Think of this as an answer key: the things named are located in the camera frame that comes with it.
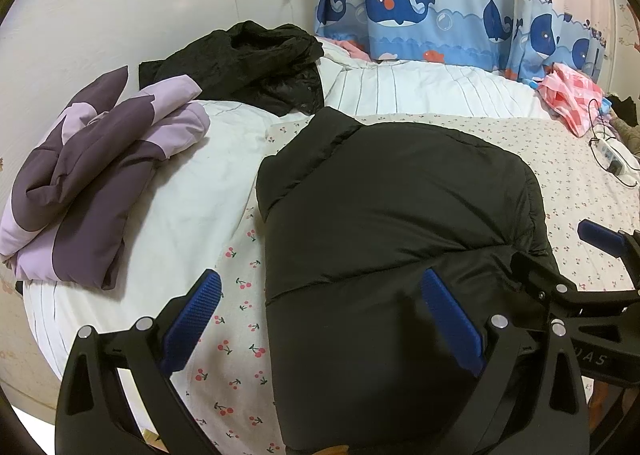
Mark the pink checked cloth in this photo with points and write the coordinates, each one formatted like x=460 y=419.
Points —
x=570 y=95

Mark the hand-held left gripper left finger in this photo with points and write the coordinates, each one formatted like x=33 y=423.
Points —
x=192 y=325

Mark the plain pink cloth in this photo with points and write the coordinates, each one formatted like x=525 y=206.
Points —
x=350 y=49

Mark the black charger plug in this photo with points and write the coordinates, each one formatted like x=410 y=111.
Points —
x=615 y=167

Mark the khaki cloth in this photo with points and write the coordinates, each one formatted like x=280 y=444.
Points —
x=629 y=137

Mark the dark cloth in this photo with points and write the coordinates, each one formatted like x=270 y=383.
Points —
x=625 y=107

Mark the black puffer jacket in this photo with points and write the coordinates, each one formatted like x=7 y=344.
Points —
x=380 y=215

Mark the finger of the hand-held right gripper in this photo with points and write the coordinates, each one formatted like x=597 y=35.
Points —
x=600 y=237
x=540 y=275

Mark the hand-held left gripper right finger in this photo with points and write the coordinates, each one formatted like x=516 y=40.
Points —
x=450 y=320

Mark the whale print curtain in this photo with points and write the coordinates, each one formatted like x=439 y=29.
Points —
x=400 y=35

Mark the purple two-tone jacket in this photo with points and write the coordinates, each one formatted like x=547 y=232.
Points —
x=100 y=170

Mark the black crumpled thin jacket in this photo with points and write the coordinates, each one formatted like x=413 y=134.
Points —
x=240 y=60

